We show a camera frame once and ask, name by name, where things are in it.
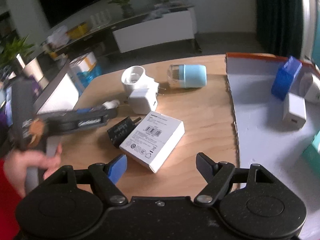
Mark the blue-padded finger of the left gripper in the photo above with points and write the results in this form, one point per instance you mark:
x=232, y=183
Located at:
x=92, y=109

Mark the light blue toothpick jar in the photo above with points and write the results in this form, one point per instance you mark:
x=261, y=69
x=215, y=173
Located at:
x=187, y=76

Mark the dark green curtain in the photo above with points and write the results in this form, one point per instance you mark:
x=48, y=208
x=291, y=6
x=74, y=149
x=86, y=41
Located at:
x=280, y=26

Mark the round dark side table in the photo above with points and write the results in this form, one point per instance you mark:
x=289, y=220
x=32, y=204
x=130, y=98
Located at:
x=55, y=92

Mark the white paper cup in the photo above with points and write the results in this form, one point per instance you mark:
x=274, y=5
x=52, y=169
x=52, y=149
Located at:
x=33, y=69

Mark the white barcode product box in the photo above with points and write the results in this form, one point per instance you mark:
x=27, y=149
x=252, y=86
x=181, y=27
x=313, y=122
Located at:
x=153, y=140

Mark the orange-edged cardboard box tray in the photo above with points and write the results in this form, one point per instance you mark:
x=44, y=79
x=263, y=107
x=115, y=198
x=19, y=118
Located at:
x=264, y=138

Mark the white yellow cardboard box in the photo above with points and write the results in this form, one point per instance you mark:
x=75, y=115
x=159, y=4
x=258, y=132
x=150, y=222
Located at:
x=84, y=63

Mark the white round plug nightlight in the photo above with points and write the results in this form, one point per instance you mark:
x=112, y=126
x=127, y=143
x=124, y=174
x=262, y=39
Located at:
x=309, y=88

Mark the blue plastic case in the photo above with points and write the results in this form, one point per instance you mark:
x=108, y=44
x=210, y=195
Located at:
x=285, y=77

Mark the potted bamboo plant in vase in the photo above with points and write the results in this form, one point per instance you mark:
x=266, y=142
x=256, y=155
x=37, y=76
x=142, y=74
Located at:
x=127, y=10

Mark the teal product box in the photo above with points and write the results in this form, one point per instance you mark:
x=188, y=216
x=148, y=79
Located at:
x=311, y=154

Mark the black plug adapter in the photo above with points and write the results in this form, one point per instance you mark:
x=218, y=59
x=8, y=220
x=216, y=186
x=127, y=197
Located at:
x=119, y=132

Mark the blue plastic bag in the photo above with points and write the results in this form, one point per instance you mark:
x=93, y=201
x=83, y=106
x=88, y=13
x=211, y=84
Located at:
x=86, y=77

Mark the white wifi router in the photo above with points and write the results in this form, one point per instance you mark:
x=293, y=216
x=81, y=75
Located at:
x=100, y=19

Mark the white cube plug charger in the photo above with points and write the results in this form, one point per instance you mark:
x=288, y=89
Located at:
x=143, y=100

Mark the white tv cabinet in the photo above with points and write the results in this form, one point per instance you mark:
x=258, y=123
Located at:
x=134, y=33

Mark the white usb charger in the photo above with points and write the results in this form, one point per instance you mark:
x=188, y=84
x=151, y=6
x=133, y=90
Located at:
x=294, y=113

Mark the person's left hand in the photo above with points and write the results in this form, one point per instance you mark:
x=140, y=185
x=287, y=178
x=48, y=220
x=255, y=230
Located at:
x=17, y=162

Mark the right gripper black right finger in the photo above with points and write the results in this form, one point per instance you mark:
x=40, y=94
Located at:
x=206, y=167

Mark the white plastic bag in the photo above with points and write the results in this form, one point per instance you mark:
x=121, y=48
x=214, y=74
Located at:
x=59, y=37

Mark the yellow tin box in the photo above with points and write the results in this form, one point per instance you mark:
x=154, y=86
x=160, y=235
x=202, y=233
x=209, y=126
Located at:
x=78, y=31

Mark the white round socket adapter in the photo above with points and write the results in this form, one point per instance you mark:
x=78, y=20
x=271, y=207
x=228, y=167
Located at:
x=135, y=77

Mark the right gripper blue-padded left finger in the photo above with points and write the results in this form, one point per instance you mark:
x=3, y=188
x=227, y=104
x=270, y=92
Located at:
x=116, y=168

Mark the leafy plant on side table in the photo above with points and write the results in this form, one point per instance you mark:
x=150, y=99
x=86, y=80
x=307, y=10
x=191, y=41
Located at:
x=11, y=46

